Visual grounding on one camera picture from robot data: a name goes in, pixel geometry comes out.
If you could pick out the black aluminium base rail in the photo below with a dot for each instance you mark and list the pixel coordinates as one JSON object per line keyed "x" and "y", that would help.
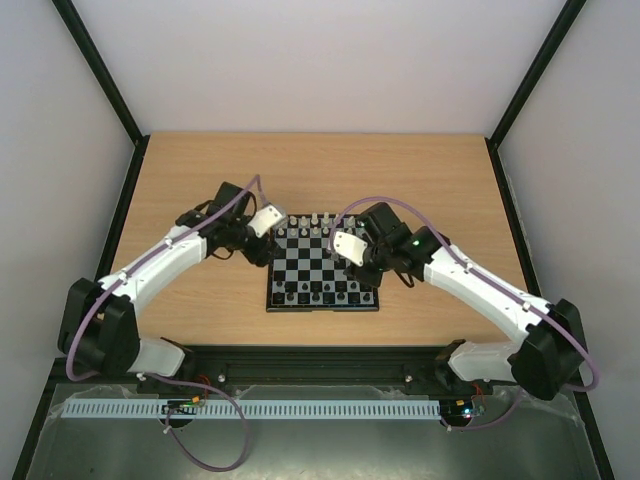
{"x": 310, "y": 365}

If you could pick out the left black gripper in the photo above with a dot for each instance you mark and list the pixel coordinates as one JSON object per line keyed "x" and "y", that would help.
{"x": 261, "y": 255}

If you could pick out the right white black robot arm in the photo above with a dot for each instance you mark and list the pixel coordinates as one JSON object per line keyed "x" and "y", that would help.
{"x": 520, "y": 315}

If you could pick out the black white chess board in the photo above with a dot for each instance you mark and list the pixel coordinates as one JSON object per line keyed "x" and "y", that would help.
{"x": 306, "y": 276}

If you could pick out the right black frame post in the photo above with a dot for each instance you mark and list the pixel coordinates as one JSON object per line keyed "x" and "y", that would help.
{"x": 560, "y": 28}

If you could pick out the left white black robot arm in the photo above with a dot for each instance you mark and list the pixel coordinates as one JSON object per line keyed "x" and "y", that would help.
{"x": 99, "y": 333}

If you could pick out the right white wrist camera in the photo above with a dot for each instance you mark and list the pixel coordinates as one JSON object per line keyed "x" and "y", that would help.
{"x": 350, "y": 247}

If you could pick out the left black frame post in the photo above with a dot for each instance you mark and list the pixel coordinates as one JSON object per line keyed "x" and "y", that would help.
{"x": 76, "y": 27}

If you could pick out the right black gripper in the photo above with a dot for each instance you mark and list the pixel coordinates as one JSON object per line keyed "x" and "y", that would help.
{"x": 362, "y": 273}

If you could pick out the black frame post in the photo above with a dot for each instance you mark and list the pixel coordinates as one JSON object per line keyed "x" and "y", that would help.
{"x": 560, "y": 28}
{"x": 76, "y": 27}

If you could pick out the light blue slotted cable duct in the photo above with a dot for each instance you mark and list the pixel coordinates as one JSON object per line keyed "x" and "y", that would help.
{"x": 254, "y": 409}

